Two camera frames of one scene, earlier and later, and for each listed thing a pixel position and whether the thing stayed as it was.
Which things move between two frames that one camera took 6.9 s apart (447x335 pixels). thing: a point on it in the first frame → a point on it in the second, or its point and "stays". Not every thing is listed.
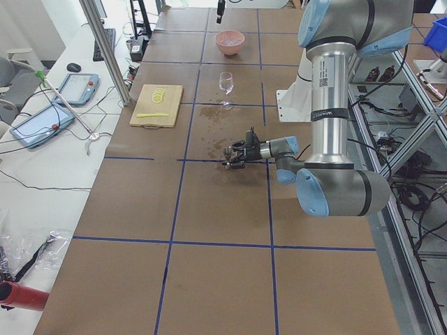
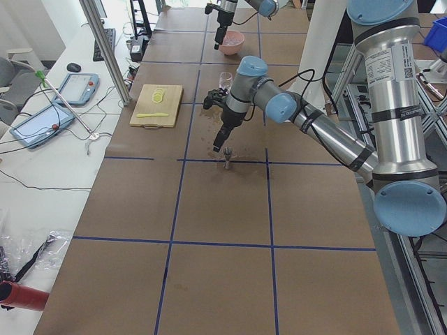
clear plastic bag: x=24 y=255 stays
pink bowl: x=229 y=42 stays
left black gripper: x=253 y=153 → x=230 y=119
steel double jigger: x=227 y=152 stays
